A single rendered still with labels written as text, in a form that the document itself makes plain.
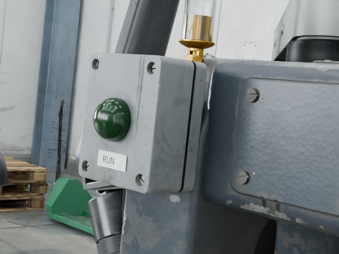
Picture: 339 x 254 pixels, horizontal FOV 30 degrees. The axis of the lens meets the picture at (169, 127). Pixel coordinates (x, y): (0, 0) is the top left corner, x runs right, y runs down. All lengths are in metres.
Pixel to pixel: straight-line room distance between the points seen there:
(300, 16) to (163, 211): 0.20
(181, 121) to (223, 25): 6.91
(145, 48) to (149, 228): 0.35
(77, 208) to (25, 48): 3.62
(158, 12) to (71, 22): 8.33
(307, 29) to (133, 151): 0.20
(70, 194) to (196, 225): 5.72
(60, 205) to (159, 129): 5.69
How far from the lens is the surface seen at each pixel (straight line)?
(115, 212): 0.72
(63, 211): 6.11
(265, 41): 6.92
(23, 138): 9.33
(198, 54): 0.49
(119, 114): 0.42
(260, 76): 0.42
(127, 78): 0.43
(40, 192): 6.57
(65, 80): 9.08
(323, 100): 0.39
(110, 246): 0.71
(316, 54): 0.52
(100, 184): 0.74
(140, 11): 0.79
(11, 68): 9.13
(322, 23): 0.53
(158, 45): 0.79
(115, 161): 0.43
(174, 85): 0.41
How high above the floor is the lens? 1.31
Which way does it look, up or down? 3 degrees down
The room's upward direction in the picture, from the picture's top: 6 degrees clockwise
